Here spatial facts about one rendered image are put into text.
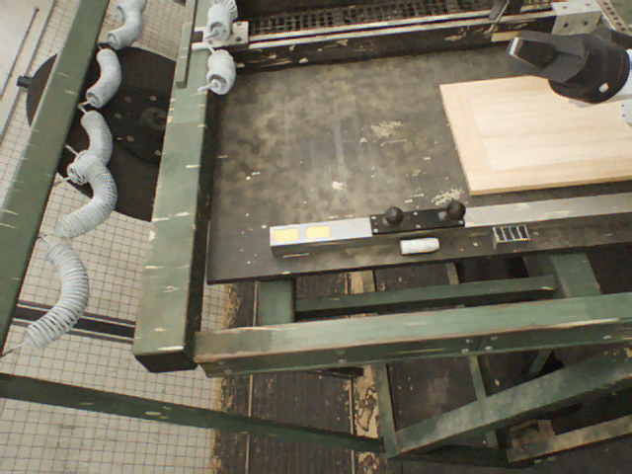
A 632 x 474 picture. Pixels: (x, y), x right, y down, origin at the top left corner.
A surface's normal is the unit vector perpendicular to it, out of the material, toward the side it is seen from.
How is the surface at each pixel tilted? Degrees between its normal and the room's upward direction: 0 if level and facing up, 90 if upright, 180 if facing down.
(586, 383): 0
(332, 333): 53
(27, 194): 90
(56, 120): 90
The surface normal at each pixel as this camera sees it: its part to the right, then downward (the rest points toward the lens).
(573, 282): -0.09, -0.55
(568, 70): -0.84, 0.02
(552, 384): -0.85, -0.26
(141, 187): 0.53, -0.50
